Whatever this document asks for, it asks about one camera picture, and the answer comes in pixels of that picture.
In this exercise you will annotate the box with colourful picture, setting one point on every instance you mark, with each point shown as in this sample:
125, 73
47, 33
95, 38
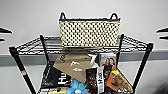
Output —
108, 61

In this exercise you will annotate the blue plush toy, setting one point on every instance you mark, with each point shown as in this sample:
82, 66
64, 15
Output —
77, 87

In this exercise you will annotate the orange toy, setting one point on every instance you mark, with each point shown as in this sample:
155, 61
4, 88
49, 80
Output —
114, 74

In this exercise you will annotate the tall black white box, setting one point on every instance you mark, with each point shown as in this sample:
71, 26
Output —
95, 80

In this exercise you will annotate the pale woven basket dark spots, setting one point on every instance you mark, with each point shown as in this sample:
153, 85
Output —
90, 33

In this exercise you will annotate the yellow green toy bowls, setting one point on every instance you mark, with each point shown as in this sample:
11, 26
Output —
58, 91

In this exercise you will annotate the brown plush toy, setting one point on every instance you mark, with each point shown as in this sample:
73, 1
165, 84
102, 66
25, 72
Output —
120, 84

